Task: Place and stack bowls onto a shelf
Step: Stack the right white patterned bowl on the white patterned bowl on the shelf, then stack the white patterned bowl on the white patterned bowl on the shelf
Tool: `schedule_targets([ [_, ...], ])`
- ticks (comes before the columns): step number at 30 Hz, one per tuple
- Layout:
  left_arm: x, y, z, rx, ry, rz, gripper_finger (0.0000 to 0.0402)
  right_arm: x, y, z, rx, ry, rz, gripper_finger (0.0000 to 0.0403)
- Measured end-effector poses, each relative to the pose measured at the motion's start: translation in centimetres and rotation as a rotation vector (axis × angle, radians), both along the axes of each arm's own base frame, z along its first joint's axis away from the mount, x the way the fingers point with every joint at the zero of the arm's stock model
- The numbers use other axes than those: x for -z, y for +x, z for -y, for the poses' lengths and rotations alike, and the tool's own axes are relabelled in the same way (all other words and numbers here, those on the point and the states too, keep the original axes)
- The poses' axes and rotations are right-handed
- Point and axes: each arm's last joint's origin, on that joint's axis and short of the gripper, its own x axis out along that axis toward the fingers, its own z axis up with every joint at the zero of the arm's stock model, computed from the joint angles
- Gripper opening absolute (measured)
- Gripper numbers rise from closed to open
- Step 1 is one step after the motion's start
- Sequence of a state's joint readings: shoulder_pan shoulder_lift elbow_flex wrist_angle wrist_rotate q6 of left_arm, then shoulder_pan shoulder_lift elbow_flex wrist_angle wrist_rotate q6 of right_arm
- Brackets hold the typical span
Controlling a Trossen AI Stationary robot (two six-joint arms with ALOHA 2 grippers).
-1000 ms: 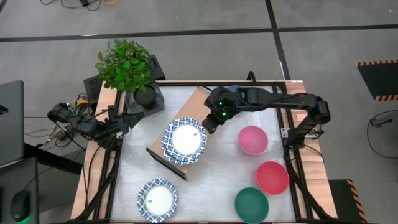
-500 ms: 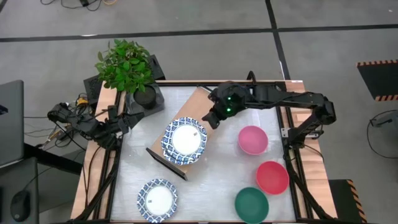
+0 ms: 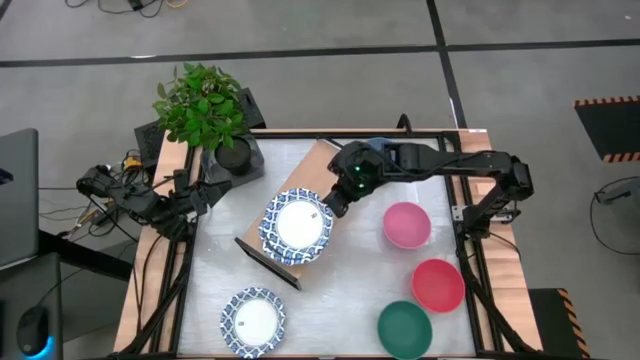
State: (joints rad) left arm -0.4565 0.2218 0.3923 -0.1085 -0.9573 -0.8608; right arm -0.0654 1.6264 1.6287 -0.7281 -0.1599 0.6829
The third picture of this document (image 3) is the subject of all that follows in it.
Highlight black floor cable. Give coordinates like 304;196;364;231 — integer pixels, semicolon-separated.
64;0;191;19
589;175;640;257

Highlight dark grey desk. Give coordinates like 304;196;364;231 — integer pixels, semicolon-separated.
0;229;134;360

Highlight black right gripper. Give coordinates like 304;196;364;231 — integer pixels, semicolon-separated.
323;141;389;219

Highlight blue patterned white plate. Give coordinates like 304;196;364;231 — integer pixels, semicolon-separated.
262;239;326;267
219;286;287;359
258;187;335;261

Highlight red bowl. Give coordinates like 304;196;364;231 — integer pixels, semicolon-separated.
411;258;467;315

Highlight green leafy plant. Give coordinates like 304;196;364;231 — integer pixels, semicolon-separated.
152;62;247;151

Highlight black plant pot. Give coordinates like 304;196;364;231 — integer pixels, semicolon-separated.
214;135;253;176

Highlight green bowl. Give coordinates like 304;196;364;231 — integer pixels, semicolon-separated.
377;299;434;360

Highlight black computer mouse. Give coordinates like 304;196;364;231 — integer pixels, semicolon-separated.
16;305;51;357

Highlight black hazard-striped floor mat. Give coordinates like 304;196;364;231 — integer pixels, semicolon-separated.
572;95;640;164
528;287;592;360

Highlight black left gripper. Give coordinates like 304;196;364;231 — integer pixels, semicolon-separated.
173;168;234;216

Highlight pink bowl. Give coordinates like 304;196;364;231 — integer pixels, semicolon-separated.
382;201;433;250

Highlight light wooden shelf board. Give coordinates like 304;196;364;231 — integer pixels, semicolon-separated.
241;138;351;281

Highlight grey laptop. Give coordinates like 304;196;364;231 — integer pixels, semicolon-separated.
0;128;40;269

